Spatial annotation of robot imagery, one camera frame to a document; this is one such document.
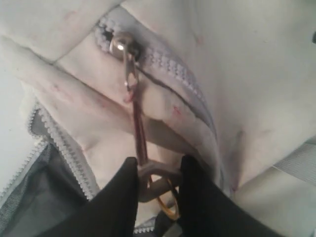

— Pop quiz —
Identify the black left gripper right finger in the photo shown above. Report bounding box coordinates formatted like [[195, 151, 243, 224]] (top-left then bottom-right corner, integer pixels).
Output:
[[179, 156, 316, 237]]

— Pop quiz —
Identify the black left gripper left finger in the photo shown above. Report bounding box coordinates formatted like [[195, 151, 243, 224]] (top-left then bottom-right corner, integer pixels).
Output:
[[38, 158, 138, 237]]

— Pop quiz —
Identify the white canvas duffel bag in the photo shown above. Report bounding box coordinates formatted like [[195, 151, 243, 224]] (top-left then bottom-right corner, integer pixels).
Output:
[[0, 0, 316, 237]]

